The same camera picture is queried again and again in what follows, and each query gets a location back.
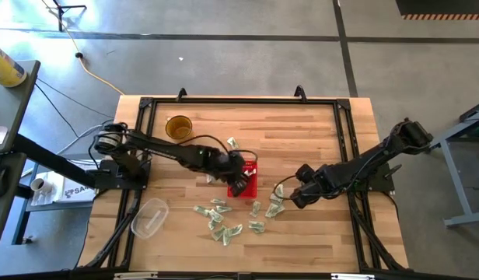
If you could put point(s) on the black desk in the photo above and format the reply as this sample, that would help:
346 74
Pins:
6 218

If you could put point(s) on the grey metal cart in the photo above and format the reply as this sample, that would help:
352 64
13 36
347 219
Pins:
455 175

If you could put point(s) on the black aluminium table frame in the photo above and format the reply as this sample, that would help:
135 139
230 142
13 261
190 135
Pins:
243 100

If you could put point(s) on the yellow white wipes canister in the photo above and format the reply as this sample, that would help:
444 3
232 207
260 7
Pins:
6 66

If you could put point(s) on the black tripod stand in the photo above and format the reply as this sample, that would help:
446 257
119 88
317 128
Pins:
60 11

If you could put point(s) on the green white sweetener packet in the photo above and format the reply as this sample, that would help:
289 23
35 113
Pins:
224 208
255 208
273 210
219 232
235 230
210 179
215 215
256 226
201 211
218 201
278 191
211 225

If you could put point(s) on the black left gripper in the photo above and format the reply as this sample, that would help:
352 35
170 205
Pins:
235 167

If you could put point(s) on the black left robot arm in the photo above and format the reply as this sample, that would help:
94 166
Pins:
165 149

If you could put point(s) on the blue metal stand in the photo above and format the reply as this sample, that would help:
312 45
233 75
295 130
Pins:
19 221

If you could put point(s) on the black mat with striped edge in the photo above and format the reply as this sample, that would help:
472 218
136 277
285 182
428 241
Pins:
441 7

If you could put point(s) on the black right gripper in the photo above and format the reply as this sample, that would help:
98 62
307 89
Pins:
315 190

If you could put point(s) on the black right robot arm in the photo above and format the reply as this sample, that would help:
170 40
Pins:
364 161

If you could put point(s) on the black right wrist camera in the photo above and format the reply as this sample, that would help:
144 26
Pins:
305 172

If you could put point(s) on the grey desk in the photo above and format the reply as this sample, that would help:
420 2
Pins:
18 109

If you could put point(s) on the clear plastic container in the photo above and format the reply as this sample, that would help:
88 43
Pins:
149 218

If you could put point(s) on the white mug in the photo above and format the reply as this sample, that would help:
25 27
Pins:
40 184

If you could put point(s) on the black support beam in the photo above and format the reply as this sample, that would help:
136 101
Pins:
53 159

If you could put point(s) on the white printed bag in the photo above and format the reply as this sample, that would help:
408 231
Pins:
74 192

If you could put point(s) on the red plastic basket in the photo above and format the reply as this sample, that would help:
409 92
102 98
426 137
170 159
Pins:
252 190

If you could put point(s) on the yellow plastic cup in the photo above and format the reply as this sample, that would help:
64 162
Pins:
179 127

